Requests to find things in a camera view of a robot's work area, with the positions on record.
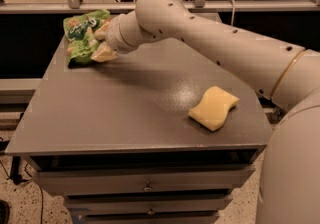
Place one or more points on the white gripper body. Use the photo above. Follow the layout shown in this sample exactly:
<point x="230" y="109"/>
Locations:
<point x="113" y="37"/>

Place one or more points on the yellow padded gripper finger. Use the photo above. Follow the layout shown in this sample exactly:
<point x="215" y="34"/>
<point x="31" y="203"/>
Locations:
<point x="101" y="32"/>
<point x="103" y="53"/>

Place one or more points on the green rice chip bag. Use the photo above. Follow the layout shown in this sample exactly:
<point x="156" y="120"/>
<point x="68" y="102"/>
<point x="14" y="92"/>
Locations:
<point x="79" y="31"/>

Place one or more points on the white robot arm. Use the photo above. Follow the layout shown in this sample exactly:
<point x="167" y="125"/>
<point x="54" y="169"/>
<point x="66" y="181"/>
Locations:
<point x="286" y="74"/>

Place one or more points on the yellow sponge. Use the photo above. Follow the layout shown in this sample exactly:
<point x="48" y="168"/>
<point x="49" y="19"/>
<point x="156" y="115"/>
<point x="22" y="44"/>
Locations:
<point x="213" y="108"/>

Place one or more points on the grey drawer cabinet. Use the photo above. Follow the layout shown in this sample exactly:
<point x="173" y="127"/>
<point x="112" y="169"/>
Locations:
<point x="132" y="113"/>

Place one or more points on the top drawer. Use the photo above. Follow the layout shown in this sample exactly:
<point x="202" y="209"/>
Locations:
<point x="123" y="181"/>

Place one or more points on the drawer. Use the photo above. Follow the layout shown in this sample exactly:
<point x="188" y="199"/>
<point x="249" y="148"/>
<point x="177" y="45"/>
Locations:
<point x="145" y="204"/>
<point x="123" y="181"/>

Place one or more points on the middle drawer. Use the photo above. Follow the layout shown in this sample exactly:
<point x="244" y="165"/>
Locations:
<point x="145" y="204"/>

